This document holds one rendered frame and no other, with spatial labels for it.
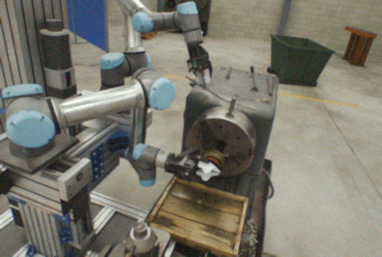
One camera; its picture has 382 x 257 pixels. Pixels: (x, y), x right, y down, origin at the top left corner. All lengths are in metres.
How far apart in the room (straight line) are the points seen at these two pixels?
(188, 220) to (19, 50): 0.92
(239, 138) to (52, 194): 0.75
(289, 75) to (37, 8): 5.11
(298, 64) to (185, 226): 4.91
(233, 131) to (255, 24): 9.99
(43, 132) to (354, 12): 11.31
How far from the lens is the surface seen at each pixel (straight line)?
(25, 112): 0.86
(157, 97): 0.94
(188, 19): 1.07
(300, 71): 5.82
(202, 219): 1.16
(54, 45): 1.18
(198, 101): 1.32
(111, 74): 1.34
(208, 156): 1.10
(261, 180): 1.97
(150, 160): 1.10
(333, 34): 11.56
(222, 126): 1.16
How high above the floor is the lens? 1.75
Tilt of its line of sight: 25 degrees down
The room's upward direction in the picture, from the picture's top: 6 degrees clockwise
